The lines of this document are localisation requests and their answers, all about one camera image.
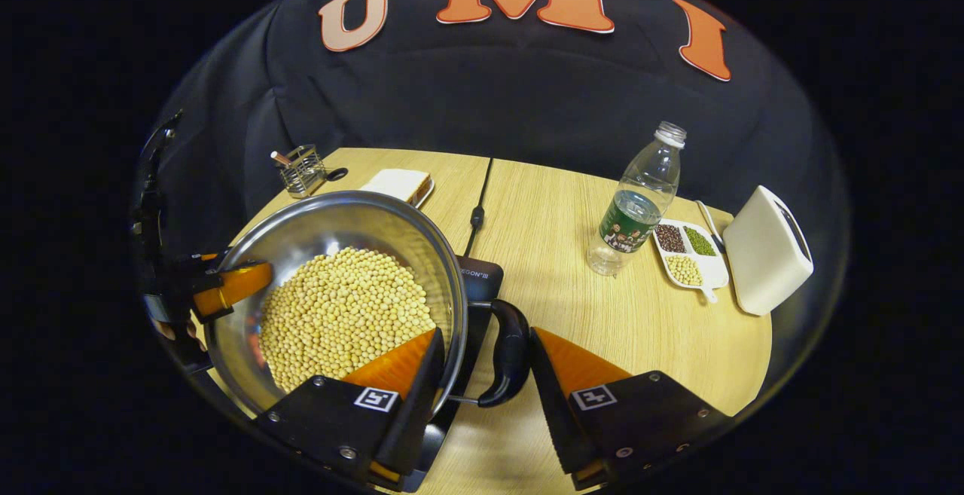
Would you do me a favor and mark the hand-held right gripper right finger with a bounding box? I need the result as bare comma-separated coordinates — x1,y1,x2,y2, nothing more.
529,326,733,492

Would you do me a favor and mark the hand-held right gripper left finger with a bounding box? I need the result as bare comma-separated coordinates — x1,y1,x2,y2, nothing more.
255,327,447,492

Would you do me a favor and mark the stainless steel pot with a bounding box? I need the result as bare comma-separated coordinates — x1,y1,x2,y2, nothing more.
203,190,532,417

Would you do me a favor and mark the black induction cooktop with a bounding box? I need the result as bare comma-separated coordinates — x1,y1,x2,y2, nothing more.
399,254,505,493

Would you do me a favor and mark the pile of soybeans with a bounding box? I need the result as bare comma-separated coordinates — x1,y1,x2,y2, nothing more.
258,246,438,394

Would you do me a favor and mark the sandwich with lettuce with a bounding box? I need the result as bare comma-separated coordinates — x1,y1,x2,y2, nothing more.
360,168,435,208

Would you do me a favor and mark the white divided bean dish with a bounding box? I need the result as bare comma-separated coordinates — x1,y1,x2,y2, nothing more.
651,218,730,304

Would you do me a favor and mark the clear plastic water bottle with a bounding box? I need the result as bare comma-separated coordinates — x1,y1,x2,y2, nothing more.
587,121,688,277

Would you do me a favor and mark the white spoon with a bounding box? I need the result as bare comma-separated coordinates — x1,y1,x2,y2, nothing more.
694,200,728,255

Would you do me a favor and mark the white toaster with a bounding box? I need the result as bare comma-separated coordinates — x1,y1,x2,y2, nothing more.
721,185,816,317

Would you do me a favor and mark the metal wire holder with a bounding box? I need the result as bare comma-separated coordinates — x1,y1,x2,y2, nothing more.
279,145,328,199

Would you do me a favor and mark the black power cable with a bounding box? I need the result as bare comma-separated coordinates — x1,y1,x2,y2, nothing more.
463,157,496,258

